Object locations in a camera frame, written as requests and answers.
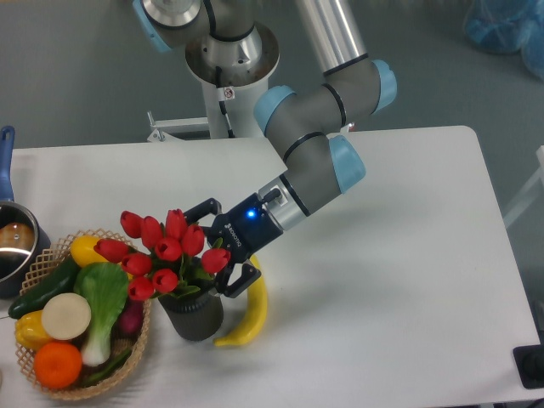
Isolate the dark grey ribbed vase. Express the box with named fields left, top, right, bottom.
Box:
left=157, top=257, right=225, bottom=343

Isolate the yellow lemon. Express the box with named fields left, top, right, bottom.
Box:
left=70, top=235, right=132, bottom=281

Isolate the red tulip bouquet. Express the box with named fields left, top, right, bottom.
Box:
left=94, top=209, right=231, bottom=301

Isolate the green bok choy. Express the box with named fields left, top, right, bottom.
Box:
left=74, top=263, right=128, bottom=367

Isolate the yellow banana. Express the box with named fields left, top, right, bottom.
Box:
left=212, top=276, right=269, bottom=348

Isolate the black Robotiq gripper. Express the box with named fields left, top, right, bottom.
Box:
left=184, top=193, right=283, bottom=298

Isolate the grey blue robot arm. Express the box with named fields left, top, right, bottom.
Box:
left=133, top=1, right=397, bottom=298

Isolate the black device at table edge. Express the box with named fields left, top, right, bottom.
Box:
left=513, top=300, right=543, bottom=389

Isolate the dark green cucumber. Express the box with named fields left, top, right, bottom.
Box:
left=8, top=255, right=81, bottom=320

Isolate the purple red radish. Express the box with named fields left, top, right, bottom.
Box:
left=116, top=299, right=144, bottom=336

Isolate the yellow bell pepper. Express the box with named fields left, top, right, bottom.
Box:
left=15, top=310, right=53, bottom=351

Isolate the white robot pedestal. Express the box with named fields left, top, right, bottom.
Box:
left=146, top=20, right=356, bottom=144

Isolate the green chili pepper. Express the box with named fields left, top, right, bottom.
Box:
left=80, top=348, right=132, bottom=388

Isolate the blue plastic bag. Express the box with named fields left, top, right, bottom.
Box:
left=462, top=1, right=543, bottom=79

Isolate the orange fruit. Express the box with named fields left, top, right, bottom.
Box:
left=33, top=342, right=82, bottom=389

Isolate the blue handled saucepan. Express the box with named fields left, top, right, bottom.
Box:
left=1, top=125, right=50, bottom=299

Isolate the white frame at right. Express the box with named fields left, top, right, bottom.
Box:
left=502, top=145, right=543, bottom=230

